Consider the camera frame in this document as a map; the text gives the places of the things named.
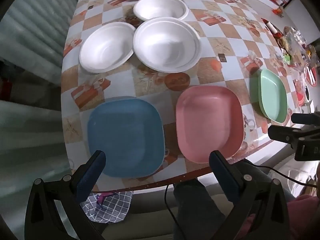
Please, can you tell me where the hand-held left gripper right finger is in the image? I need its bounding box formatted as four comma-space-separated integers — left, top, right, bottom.
209, 150, 290, 240

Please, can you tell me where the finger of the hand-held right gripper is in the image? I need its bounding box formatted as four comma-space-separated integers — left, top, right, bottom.
291, 113, 320, 126
268, 124, 304, 144

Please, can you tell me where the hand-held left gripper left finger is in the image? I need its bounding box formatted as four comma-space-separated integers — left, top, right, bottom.
24, 150, 107, 240

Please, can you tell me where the green square plate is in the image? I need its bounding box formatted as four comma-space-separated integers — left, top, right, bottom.
257, 69, 288, 123

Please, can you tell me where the blue square plate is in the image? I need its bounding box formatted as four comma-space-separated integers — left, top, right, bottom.
87, 97, 165, 178

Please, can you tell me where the pink square plate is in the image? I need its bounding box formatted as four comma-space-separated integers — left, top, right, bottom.
175, 85, 244, 164

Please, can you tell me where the white foam bowl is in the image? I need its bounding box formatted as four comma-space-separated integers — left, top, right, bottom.
133, 17, 202, 73
133, 0, 189, 22
79, 22, 137, 74

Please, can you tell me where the grey checked cloth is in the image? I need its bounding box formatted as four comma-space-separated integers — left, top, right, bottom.
81, 191, 134, 223

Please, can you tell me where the person's leg in jeans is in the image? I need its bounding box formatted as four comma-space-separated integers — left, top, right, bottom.
172, 177, 225, 240

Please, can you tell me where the beige sofa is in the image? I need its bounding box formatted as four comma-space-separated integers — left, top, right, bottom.
100, 160, 320, 240

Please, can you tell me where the person's maroon top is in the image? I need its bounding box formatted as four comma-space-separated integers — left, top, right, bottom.
286, 195, 320, 240

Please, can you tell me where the crumpled clear plastic wrap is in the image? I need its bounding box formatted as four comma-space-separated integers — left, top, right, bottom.
284, 26, 309, 55

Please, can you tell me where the white low cabinet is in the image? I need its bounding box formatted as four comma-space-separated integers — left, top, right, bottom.
255, 0, 320, 45

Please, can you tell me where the pale green curtain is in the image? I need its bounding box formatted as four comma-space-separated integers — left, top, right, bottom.
0, 0, 82, 230

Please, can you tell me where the black cable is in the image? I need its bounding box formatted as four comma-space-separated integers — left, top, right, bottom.
164, 184, 183, 240
250, 164, 320, 188

